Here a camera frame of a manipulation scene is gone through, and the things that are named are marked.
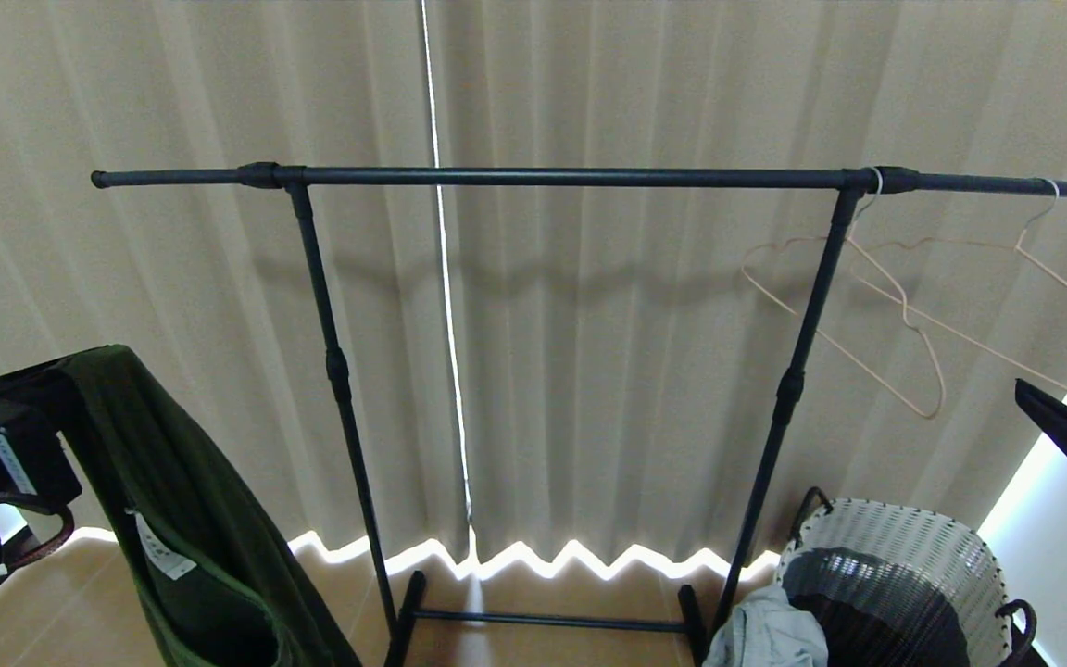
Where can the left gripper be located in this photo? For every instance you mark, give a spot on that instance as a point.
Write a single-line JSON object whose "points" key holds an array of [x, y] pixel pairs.
{"points": [[43, 468]]}

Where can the pink clothes hanger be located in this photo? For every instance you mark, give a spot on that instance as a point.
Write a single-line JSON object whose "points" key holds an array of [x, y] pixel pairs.
{"points": [[1006, 356], [943, 384]]}

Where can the green printed t-shirt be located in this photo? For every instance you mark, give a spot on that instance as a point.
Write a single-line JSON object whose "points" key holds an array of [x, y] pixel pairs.
{"points": [[191, 500]]}

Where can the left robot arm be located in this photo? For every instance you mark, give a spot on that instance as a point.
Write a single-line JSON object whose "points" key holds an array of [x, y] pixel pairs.
{"points": [[33, 501]]}

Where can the white laundry basket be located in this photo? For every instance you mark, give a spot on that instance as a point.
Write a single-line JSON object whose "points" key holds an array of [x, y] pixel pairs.
{"points": [[895, 528]]}

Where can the black clothes rack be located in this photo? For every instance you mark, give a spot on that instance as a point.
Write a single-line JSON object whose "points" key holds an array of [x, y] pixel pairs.
{"points": [[589, 177]]}

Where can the pale grey shorts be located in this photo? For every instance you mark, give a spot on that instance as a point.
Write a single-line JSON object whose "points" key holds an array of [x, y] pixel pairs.
{"points": [[765, 635]]}

